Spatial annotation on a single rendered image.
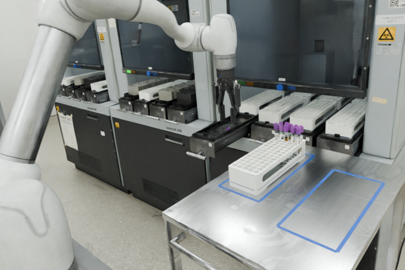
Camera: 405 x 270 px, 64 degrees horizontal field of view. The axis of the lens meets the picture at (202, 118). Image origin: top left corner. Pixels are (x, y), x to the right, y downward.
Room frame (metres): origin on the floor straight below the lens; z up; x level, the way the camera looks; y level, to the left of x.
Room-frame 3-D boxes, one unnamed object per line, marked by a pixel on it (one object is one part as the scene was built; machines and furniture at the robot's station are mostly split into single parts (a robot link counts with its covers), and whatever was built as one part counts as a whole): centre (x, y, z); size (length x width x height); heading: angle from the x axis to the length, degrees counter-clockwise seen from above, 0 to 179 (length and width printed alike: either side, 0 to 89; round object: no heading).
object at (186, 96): (1.76, 0.09, 0.85); 0.12 x 0.02 x 0.06; 48
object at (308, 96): (1.70, -0.60, 0.83); 0.30 x 0.10 x 0.06; 138
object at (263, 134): (1.56, -0.48, 0.78); 0.73 x 0.14 x 0.09; 138
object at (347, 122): (1.26, -0.62, 0.83); 0.30 x 0.10 x 0.06; 138
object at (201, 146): (1.48, -0.20, 0.78); 0.73 x 0.14 x 0.09; 138
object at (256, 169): (0.91, -0.20, 0.85); 0.30 x 0.10 x 0.06; 136
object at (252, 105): (1.62, -0.32, 0.83); 0.30 x 0.10 x 0.06; 138
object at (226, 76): (1.32, -0.11, 1.04); 0.08 x 0.07 x 0.09; 48
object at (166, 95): (1.86, 0.20, 0.85); 0.12 x 0.02 x 0.06; 49
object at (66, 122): (2.59, 1.16, 0.43); 0.27 x 0.02 x 0.36; 48
